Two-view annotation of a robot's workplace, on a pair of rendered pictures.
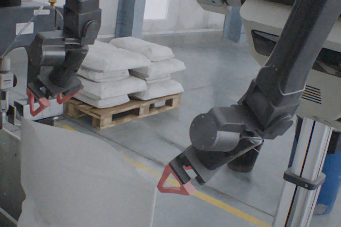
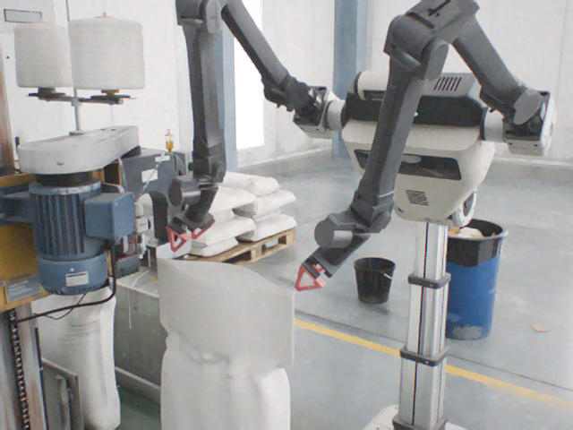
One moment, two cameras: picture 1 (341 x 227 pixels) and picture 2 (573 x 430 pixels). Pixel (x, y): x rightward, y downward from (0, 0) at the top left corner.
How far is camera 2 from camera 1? 0.50 m
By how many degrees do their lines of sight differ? 5
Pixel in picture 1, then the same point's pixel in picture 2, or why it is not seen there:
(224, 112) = (337, 217)
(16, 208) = (140, 368)
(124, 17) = not seen: hidden behind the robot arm
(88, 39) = (218, 177)
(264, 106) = (366, 209)
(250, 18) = (352, 140)
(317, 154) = (436, 253)
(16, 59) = not seen: hidden behind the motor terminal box
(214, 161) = (337, 258)
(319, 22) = (394, 141)
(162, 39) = (261, 169)
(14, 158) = (133, 313)
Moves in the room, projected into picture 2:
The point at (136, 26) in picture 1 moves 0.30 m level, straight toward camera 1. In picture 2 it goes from (229, 158) to (230, 161)
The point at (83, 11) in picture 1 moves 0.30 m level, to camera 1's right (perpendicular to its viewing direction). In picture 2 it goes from (211, 155) to (333, 155)
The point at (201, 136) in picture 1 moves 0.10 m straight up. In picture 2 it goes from (323, 236) to (323, 189)
